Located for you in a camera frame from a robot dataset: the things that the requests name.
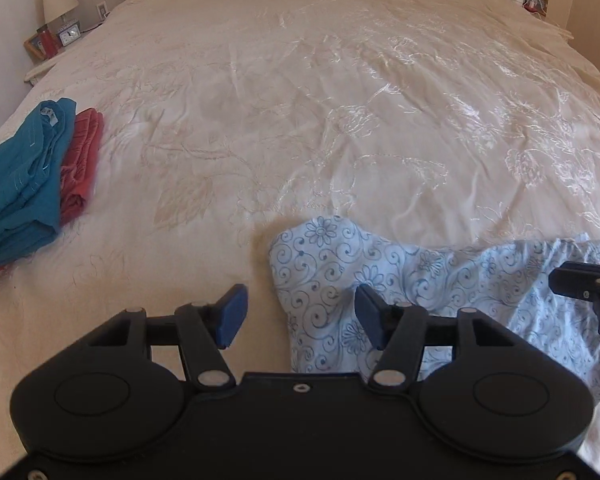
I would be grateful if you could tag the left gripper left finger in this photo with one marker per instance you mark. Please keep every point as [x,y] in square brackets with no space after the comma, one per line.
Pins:
[224,319]

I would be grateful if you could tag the framed photo right nightstand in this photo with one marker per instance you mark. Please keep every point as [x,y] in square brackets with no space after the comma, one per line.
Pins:
[536,7]

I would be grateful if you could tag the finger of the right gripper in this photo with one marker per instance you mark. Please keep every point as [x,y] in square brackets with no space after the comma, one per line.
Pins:
[577,281]

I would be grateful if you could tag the light blue floral pants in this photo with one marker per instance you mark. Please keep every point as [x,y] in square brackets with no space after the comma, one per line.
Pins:
[317,266]

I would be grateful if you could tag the folded teal pants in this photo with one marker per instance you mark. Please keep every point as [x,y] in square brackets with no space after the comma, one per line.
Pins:
[30,166]

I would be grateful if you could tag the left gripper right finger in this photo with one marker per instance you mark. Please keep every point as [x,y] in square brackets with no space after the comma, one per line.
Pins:
[378,319]

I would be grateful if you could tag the cream embroidered bedspread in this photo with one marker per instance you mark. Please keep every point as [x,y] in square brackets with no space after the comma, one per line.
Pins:
[428,122]

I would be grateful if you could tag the white left nightstand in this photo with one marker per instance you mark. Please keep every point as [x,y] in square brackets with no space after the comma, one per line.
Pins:
[36,73]

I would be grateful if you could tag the small alarm clock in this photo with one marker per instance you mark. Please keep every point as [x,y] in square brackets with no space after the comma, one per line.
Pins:
[69,34]

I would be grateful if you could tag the folded red pants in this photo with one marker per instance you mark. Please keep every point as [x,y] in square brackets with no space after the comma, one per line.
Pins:
[79,166]

